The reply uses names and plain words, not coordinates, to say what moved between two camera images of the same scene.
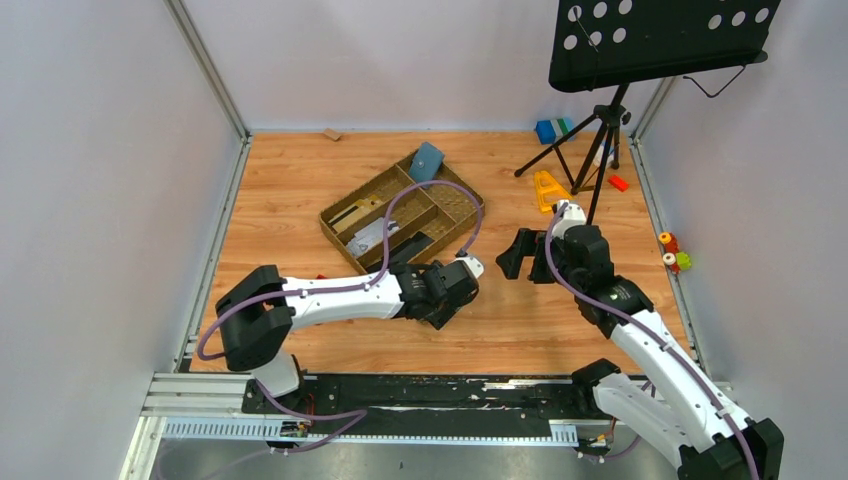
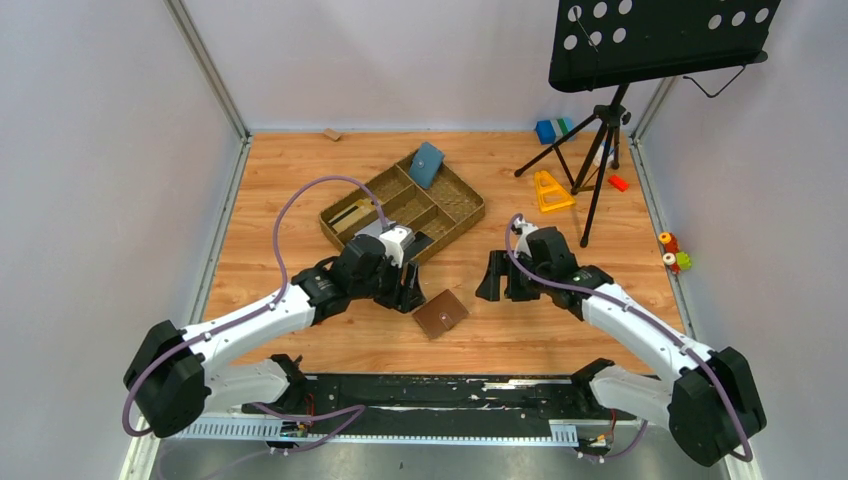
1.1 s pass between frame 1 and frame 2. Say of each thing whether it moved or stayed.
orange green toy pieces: stayed
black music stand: stayed
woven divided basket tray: stayed
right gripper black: moved
